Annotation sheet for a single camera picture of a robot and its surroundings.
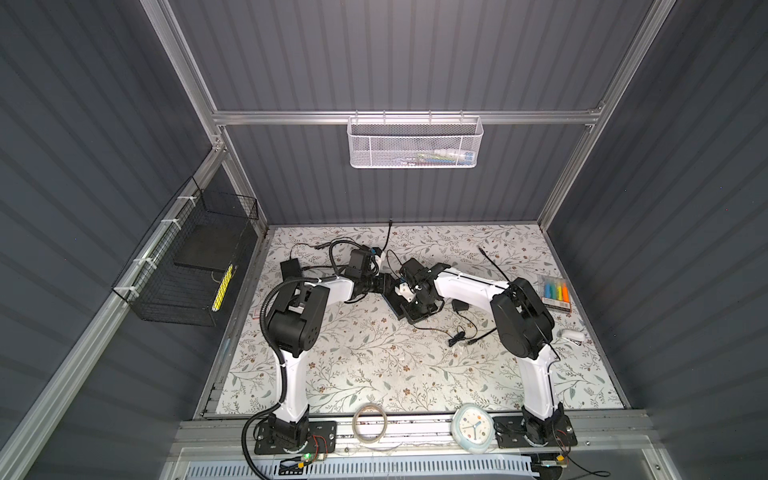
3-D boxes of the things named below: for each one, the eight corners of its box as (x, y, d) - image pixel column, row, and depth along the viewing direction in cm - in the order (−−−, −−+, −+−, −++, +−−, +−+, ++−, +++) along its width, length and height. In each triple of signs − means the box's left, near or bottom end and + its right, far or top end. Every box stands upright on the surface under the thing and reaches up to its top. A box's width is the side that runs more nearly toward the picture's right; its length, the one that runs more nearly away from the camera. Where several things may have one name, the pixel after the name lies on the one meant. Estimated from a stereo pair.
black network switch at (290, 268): (283, 280, 106) (281, 276, 104) (282, 266, 110) (279, 261, 108) (301, 276, 108) (299, 271, 105) (299, 262, 112) (297, 257, 109)
